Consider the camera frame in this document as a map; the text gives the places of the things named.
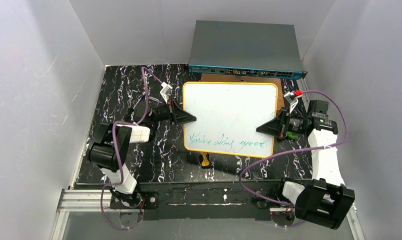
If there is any yellow framed whiteboard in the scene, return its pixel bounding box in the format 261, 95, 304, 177
182, 81, 279, 158

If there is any yellow and black eraser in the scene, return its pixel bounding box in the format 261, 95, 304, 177
200, 152, 211, 169

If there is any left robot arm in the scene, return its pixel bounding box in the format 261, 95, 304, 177
86, 98, 197, 195

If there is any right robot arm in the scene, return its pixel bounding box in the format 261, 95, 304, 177
256, 100, 355, 230

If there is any black marble pattern mat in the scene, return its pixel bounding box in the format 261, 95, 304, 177
87, 64, 312, 183

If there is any brown wooden board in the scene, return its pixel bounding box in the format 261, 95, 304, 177
201, 73, 283, 100

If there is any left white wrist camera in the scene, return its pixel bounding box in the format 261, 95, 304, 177
160, 82, 173, 102

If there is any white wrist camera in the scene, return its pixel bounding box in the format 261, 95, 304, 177
283, 90, 303, 114
160, 82, 173, 102

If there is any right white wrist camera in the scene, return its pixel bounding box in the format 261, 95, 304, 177
283, 90, 303, 114

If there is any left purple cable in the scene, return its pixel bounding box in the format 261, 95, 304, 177
100, 66, 170, 231

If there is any purple cable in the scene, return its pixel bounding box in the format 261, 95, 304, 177
239, 90, 349, 229
100, 66, 170, 231

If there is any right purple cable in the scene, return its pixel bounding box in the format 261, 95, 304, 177
239, 90, 349, 229

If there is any teal network switch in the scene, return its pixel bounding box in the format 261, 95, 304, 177
187, 20, 307, 80

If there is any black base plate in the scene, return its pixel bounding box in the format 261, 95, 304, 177
109, 180, 307, 221

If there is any aluminium frame rail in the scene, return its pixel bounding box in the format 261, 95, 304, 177
56, 189, 365, 240

